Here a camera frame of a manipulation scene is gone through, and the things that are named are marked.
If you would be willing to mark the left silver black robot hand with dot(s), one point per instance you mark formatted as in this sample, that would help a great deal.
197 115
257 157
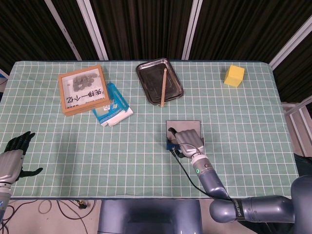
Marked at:
9 163

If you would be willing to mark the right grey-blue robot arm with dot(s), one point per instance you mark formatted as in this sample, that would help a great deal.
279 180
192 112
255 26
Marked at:
263 209

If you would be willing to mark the double white partition post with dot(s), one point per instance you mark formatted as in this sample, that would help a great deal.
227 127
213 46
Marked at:
95 31

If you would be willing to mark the flattened blue white carton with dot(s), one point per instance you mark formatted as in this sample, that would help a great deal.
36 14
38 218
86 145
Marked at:
117 107

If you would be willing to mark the slim white partition post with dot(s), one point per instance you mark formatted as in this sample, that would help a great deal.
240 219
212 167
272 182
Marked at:
64 31

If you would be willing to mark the white metal frame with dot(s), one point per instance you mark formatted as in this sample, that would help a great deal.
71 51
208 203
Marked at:
296 114

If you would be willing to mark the wooden stick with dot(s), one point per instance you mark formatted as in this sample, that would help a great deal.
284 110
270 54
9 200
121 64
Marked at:
163 90

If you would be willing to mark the dark pleated curtain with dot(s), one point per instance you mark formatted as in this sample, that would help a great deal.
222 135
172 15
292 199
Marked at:
146 26

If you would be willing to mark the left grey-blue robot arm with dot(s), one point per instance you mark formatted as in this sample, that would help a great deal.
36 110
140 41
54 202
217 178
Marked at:
3 197

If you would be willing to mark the steel rectangular tray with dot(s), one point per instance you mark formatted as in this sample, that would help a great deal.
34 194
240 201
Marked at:
151 80

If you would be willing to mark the wooden glass-lid box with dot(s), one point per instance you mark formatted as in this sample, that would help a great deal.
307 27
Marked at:
83 107

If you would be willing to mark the blue tray with pink liner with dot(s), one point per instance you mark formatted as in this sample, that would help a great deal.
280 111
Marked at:
185 124

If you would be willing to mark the green checked tablecloth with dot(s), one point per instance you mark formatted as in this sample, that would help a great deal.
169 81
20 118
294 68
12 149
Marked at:
122 158

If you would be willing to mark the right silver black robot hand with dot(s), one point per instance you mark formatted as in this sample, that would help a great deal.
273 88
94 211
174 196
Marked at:
190 142

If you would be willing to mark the grey-blue robot torso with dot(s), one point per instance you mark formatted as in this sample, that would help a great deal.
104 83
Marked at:
148 217

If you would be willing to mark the yellow foam cube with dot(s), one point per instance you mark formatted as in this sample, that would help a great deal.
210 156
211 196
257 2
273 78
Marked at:
234 78

